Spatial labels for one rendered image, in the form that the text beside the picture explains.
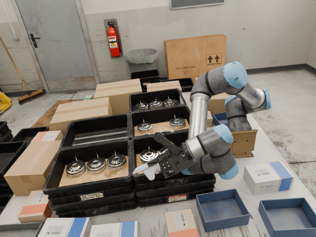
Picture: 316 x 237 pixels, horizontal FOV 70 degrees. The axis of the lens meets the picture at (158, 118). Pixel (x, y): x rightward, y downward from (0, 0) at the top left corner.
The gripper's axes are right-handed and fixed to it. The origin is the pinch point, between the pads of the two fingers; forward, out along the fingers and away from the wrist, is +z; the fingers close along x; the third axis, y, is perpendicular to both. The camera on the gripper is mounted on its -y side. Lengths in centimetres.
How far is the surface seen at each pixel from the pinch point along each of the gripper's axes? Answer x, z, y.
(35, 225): 21, 61, 5
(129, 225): 15.8, 17.1, 21.0
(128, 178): 19.1, 10.6, 3.2
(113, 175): 33.6, 21.7, -0.6
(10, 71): 290, 224, -251
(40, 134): 61, 68, -46
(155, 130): 67, -4, -16
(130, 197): 26.0, 15.4, 11.8
